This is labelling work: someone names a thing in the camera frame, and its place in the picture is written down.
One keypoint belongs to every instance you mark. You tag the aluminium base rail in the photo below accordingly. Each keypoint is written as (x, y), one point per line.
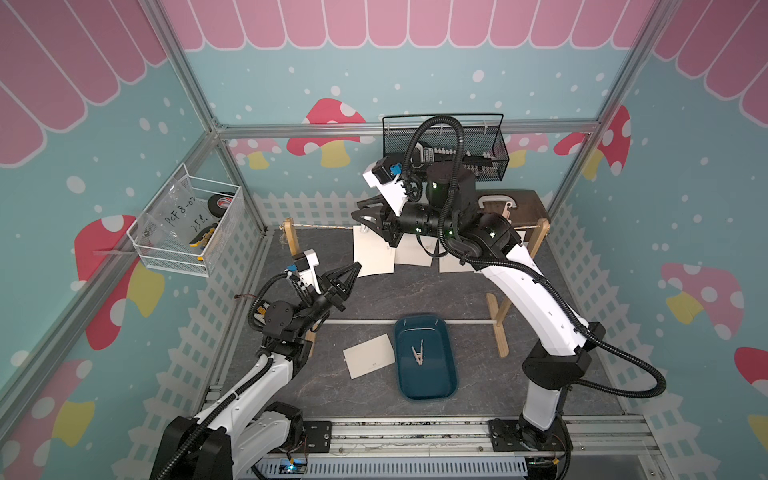
(454, 447)

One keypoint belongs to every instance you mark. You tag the white postcard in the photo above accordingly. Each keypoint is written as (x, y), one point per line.
(373, 253)
(369, 356)
(450, 264)
(414, 252)

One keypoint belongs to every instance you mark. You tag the black socket tool set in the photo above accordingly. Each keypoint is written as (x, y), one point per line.
(425, 155)

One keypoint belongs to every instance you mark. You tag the wooden drying rack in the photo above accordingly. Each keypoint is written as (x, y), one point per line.
(498, 311)

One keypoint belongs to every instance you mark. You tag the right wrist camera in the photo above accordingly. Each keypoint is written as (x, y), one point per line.
(386, 175)

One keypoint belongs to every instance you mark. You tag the black mesh wall basket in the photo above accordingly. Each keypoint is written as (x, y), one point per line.
(482, 134)

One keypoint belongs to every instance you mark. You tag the yellow black utility knife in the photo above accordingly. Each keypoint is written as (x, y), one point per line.
(203, 237)

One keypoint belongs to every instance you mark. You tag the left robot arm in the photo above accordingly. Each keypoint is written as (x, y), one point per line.
(240, 384)

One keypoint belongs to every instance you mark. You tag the black yellow small device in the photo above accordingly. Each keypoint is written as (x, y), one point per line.
(256, 315)

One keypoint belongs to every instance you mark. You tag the white wire wall basket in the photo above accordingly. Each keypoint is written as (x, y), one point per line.
(159, 251)

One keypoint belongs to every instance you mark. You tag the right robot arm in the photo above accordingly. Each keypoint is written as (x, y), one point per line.
(427, 188)

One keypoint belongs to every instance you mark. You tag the teal plastic tray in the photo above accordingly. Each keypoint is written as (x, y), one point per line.
(437, 378)

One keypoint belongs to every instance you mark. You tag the pink clothespin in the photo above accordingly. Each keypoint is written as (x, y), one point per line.
(418, 353)

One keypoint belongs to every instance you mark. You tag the black tape roll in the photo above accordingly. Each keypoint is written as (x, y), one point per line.
(219, 203)

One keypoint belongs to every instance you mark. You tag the clear plastic bag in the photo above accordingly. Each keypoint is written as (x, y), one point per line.
(180, 213)

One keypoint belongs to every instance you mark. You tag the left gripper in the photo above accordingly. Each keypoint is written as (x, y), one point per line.
(333, 278)

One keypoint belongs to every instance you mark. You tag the brown lid storage box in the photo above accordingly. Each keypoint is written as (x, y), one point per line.
(524, 210)

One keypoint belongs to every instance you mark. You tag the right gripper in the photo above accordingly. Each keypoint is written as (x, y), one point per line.
(388, 227)

